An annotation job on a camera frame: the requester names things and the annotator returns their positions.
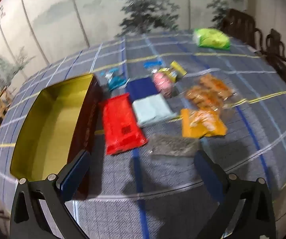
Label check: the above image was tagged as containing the red snack packet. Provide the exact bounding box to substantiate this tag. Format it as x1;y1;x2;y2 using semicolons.
99;93;148;155

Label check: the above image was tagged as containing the yellow snack packet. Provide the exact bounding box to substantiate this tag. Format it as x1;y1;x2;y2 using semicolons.
169;60;187;82

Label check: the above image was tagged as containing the orange snack packet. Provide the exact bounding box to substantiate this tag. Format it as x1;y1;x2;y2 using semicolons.
180;108;228;138

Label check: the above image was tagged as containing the red tin box gold inside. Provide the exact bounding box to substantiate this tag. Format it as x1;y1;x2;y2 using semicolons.
9;73;103;201

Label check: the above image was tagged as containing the pink snack packet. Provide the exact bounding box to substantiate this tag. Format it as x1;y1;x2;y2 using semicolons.
151;67;177;97

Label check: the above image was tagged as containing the landscape painted folding screen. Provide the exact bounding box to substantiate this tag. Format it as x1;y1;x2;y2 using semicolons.
0;0;258;95

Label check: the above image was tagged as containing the clear bag of brown cookies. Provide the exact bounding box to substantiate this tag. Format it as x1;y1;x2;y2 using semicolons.
184;73;237;112

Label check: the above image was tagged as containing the teal candy packet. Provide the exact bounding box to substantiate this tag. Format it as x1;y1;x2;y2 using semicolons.
99;68;131;91

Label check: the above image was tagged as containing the grey speckled packet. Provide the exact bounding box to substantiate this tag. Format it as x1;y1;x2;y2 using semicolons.
149;134;201;157

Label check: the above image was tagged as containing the blue plaid tablecloth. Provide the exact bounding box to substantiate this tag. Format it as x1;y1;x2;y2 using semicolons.
0;30;286;239

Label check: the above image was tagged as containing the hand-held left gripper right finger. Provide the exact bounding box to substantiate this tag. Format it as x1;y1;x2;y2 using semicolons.
193;149;277;239

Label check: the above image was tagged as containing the dark wooden chair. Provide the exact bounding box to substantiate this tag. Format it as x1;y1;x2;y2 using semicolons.
263;28;286;100
220;8;263;53

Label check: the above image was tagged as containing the light blue packet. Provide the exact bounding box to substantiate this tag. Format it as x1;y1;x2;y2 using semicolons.
132;94;177;127

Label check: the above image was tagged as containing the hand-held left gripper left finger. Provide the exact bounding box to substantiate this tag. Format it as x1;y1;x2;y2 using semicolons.
9;149;93;239

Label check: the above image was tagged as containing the blue wrapper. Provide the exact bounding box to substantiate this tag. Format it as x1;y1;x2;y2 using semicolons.
143;60;163;69

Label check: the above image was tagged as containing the green snack bag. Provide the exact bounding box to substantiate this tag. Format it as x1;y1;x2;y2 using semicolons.
193;28;231;51

